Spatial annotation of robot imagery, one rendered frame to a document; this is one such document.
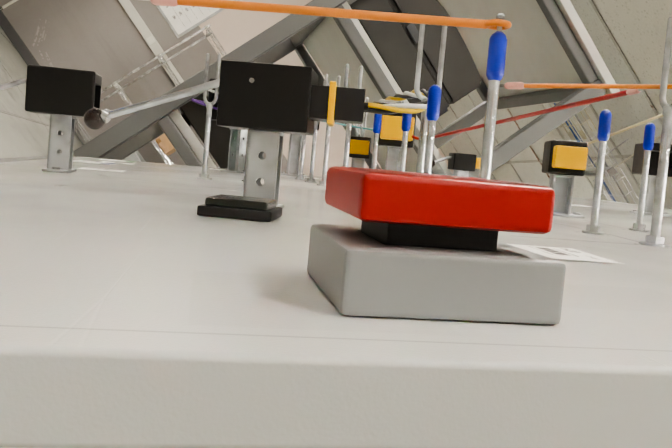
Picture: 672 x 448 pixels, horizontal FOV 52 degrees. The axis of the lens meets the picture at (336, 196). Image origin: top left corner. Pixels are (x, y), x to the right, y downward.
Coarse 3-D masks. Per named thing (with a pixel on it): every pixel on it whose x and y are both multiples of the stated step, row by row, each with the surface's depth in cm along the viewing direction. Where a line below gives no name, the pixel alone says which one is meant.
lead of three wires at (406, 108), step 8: (368, 104) 44; (376, 104) 44; (384, 104) 44; (392, 104) 44; (400, 104) 44; (408, 104) 44; (416, 104) 45; (424, 104) 45; (368, 112) 44; (376, 112) 44; (384, 112) 44; (392, 112) 44; (400, 112) 44; (408, 112) 44; (416, 112) 45
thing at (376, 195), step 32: (352, 192) 17; (384, 192) 16; (416, 192) 17; (448, 192) 17; (480, 192) 17; (512, 192) 17; (544, 192) 17; (384, 224) 18; (416, 224) 17; (448, 224) 17; (480, 224) 17; (512, 224) 17; (544, 224) 17
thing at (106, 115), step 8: (216, 80) 44; (192, 88) 44; (200, 88) 44; (208, 88) 44; (160, 96) 45; (168, 96) 44; (176, 96) 44; (184, 96) 44; (136, 104) 45; (144, 104) 45; (152, 104) 45; (104, 112) 45; (112, 112) 45; (120, 112) 45; (128, 112) 45; (104, 120) 45
